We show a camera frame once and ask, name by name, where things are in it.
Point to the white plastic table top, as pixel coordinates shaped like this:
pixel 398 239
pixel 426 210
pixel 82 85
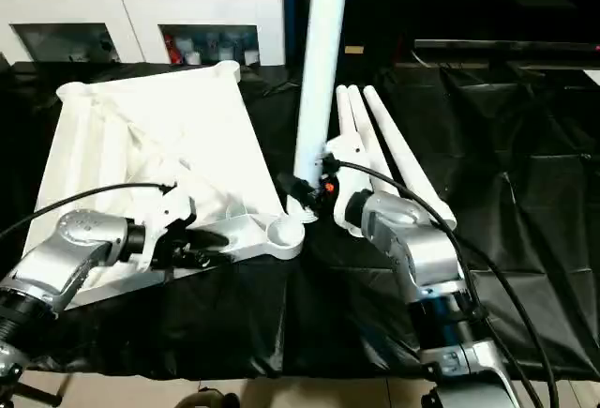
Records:
pixel 140 122

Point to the white plastic table leg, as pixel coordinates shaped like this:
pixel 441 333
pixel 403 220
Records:
pixel 344 112
pixel 361 115
pixel 323 51
pixel 400 145

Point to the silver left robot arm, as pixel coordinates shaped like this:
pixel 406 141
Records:
pixel 70 244

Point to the small tan label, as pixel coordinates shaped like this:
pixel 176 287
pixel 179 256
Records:
pixel 355 49

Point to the black metal folding stand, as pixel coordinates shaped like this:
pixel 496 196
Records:
pixel 42 389

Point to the black mat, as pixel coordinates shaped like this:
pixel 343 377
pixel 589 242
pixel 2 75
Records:
pixel 515 169

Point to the long black bar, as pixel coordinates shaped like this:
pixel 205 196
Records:
pixel 506 45

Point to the white cabinet with glass doors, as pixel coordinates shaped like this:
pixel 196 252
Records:
pixel 117 9

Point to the flat white board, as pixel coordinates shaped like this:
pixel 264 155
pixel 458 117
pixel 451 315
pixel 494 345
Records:
pixel 593 77

